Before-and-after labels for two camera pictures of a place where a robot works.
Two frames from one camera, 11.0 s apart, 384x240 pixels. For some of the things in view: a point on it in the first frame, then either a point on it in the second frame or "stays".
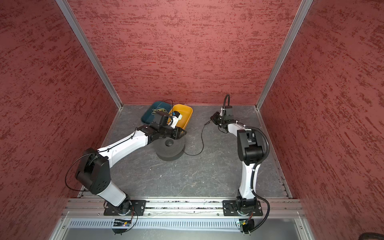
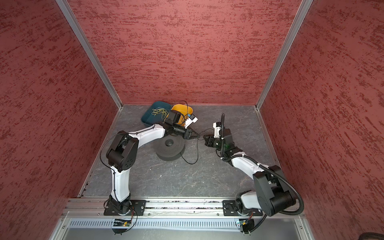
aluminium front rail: x=183 y=207 stays
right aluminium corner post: x=299 y=18 stays
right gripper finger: x=215 y=118 → x=209 y=140
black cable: x=203 y=146 → x=197 y=153
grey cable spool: x=168 y=149 stays
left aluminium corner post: x=80 y=35 stays
